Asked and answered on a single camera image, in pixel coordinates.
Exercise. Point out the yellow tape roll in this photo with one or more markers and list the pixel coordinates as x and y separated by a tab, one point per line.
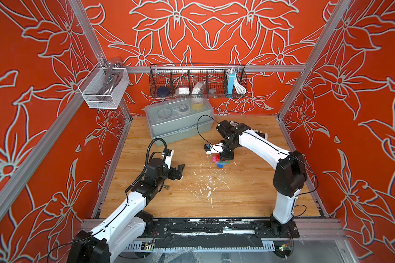
197	104

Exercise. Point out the clear plastic wall bin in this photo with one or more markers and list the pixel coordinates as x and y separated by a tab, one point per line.
94	82

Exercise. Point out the dark brown bit holder case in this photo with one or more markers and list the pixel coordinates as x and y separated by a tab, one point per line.
258	132

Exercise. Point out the light blue box in basket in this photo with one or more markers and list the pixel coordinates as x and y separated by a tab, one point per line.
230	84

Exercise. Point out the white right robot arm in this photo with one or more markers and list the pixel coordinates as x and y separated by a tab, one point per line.
289	168

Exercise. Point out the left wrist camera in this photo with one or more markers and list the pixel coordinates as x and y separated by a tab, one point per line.
168	156

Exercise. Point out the dark round tin in basket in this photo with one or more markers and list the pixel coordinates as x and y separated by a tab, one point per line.
163	92

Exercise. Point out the grey green plastic toolbox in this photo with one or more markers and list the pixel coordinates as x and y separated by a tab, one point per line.
175	120

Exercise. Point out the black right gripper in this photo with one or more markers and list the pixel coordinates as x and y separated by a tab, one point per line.
223	156

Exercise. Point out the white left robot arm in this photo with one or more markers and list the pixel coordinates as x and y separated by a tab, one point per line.
105	242

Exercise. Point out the white box in basket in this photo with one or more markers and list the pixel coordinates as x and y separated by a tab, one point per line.
182	91

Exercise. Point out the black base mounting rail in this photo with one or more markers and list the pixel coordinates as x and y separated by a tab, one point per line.
214	233

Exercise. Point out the green long lego brick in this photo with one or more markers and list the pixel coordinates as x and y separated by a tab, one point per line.
222	163

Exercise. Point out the black wire wall basket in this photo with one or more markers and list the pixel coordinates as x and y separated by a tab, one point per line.
195	81

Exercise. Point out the metal tool in bin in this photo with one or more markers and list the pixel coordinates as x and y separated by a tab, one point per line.
112	79

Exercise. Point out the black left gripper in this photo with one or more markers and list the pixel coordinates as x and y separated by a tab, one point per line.
173	176

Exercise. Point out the clear bag in basket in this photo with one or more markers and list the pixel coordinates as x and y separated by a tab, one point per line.
198	89

